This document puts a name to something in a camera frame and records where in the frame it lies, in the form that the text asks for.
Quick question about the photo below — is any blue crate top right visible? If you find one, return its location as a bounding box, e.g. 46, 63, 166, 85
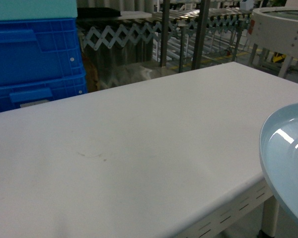
0, 18, 84, 86

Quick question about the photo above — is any blue crate bottom right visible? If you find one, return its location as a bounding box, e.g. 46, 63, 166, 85
0, 74, 87, 112

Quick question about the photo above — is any teal storage box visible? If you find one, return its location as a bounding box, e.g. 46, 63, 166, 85
0, 0, 77, 21

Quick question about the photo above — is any light blue oval tray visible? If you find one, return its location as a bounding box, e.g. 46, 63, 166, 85
259, 103, 298, 225

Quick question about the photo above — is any white curved conveyor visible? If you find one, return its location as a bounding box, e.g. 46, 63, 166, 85
247, 6, 298, 78

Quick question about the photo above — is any white table frame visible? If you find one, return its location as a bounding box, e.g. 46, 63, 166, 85
177, 179, 279, 238

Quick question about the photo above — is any blue crate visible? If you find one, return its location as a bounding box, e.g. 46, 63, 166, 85
0, 74, 87, 112
0, 18, 84, 86

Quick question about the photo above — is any expandable roller conveyor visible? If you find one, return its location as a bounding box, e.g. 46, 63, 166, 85
76, 7, 254, 87

